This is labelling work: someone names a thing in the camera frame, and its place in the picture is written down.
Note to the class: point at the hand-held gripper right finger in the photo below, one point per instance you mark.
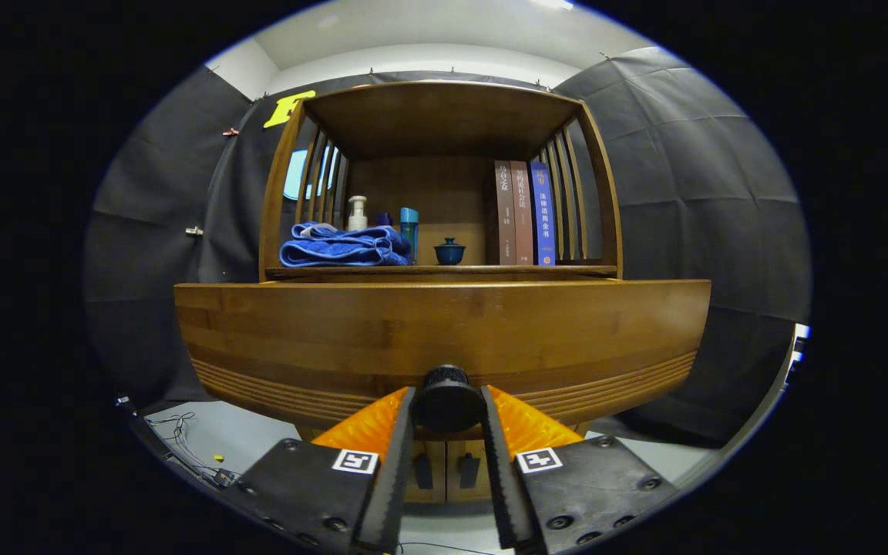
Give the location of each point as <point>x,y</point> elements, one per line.
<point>506,493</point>

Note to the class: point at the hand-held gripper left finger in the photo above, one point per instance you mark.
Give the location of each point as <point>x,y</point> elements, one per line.
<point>386,493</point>

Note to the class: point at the wooden cabinet door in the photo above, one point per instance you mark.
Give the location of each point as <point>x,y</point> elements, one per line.
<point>456,486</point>
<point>436,484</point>

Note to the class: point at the wooden countertop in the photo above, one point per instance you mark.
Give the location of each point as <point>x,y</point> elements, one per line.
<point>490,270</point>

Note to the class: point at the blue lidded teacup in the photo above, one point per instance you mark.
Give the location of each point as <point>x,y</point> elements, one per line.
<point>449,253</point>

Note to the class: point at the folded blue towel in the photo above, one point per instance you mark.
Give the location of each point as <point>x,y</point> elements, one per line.
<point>344,248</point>

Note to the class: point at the teal clear bottle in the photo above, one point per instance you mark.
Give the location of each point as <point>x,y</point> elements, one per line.
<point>409,231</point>

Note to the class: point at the white bottle with blue pump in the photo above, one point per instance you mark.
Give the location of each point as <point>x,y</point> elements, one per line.
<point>384,220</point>

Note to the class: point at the dark brown book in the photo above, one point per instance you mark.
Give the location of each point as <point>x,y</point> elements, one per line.
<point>503,216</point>

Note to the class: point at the reddish brown book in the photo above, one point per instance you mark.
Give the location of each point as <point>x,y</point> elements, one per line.
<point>522,216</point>

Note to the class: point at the blue book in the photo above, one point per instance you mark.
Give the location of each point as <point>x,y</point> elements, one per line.
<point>543,216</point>

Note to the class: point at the wooden cabinet with shelf frame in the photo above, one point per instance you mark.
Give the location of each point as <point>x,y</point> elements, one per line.
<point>428,116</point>

